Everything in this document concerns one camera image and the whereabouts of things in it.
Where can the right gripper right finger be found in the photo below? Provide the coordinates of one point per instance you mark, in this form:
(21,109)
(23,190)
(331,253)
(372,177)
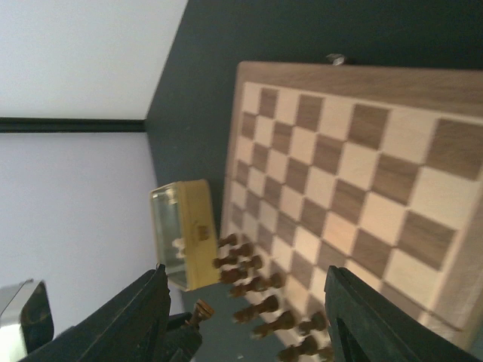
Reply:
(365,326)

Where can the dark chess piece fifteenth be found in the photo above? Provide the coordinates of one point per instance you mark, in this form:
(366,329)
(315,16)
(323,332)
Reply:
(262,331)

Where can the yellow tin box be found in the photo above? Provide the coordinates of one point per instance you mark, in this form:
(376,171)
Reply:
(184,210)

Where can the dark chess piece sixteenth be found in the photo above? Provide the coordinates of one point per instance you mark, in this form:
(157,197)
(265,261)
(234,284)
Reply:
(201,312)

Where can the dark chess piece thirteenth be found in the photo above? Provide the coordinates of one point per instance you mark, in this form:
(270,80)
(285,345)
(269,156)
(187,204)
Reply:
(269,304)

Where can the light chess pieces pile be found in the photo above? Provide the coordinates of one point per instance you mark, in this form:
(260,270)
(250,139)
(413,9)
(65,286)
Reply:
(179,245)

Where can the dark chess piece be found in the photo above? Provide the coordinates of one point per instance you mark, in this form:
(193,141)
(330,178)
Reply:
(290,354)
(309,346)
(232,275)
(316,322)
(245,250)
(228,260)
(245,315)
(243,289)
(230,240)
(255,263)

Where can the dark chess piece fourteenth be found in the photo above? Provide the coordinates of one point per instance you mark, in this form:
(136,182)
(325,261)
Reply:
(285,321)

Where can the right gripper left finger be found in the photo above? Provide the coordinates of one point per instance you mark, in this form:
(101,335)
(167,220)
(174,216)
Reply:
(129,327)

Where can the dark chess piece eleventh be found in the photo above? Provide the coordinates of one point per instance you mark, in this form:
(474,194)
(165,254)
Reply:
(275,281)

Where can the wooden chess board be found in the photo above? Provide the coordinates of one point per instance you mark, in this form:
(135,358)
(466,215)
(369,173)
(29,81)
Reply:
(377,170)

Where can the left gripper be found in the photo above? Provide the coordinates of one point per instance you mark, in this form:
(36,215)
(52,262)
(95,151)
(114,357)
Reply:
(182,339)

